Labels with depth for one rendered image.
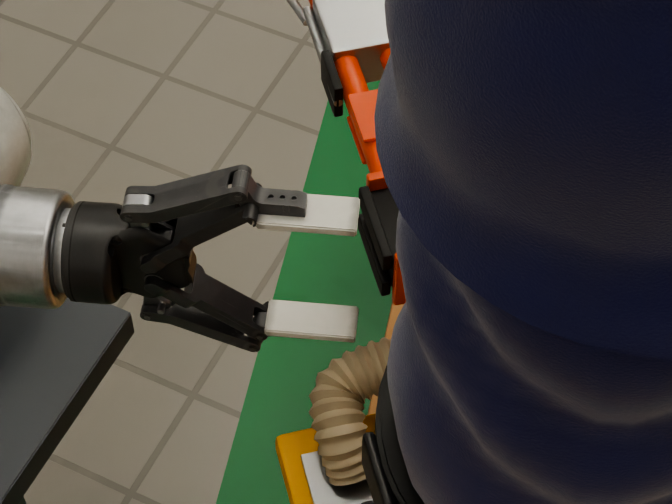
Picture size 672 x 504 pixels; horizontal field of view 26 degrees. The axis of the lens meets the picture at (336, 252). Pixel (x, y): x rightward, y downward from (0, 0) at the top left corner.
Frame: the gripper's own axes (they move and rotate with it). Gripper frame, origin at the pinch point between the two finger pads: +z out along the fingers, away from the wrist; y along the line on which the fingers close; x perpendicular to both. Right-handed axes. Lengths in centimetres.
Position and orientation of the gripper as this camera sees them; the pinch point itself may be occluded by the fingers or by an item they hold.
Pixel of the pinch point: (342, 272)
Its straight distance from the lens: 106.7
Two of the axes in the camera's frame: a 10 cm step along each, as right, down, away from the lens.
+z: 9.9, 0.8, -0.6
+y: 0.0, 5.9, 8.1
